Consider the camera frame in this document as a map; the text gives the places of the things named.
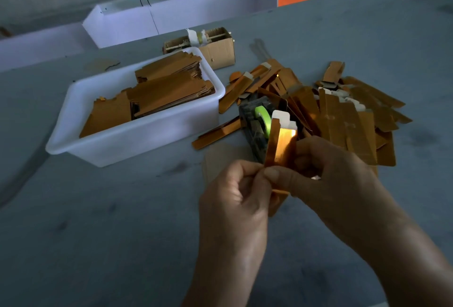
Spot person's left hand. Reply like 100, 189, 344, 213
198, 159, 274, 290

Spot person's right hand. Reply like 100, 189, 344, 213
263, 135, 399, 249

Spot pile of beige blanks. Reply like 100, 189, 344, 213
203, 144, 249, 184

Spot pile of gold boxes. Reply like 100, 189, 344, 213
218, 59, 413, 177

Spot gold cartons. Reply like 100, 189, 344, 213
79, 51, 215, 139

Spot person's left forearm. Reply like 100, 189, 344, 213
183, 275, 268, 307

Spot person's right forearm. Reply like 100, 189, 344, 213
357, 207, 453, 307

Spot black tape dispenser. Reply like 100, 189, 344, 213
238, 97, 284, 163

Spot green tape roll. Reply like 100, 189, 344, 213
255, 105, 272, 130

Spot white plastic bin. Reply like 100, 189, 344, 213
46, 47, 227, 168

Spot small cardboard box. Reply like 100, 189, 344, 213
162, 27, 236, 71

